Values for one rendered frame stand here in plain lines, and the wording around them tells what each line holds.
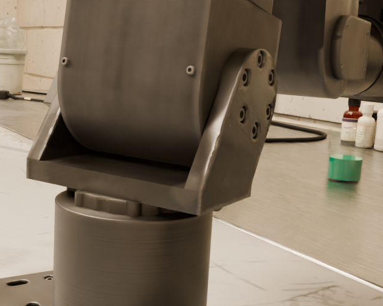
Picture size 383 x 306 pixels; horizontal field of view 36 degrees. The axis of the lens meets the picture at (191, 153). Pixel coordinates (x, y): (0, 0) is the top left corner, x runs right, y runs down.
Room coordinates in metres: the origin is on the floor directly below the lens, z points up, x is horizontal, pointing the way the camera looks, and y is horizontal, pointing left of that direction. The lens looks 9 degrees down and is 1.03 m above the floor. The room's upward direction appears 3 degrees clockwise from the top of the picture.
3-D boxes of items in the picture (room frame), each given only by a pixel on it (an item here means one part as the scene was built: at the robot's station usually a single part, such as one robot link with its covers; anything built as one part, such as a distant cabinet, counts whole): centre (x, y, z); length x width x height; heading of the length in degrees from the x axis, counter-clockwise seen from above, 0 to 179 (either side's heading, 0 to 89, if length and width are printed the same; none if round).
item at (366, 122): (0.98, -0.29, 0.94); 0.03 x 0.03 x 0.07
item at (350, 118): (1.02, -0.27, 0.94); 0.03 x 0.03 x 0.08
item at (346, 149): (0.69, -0.18, 0.93); 0.04 x 0.04 x 0.06
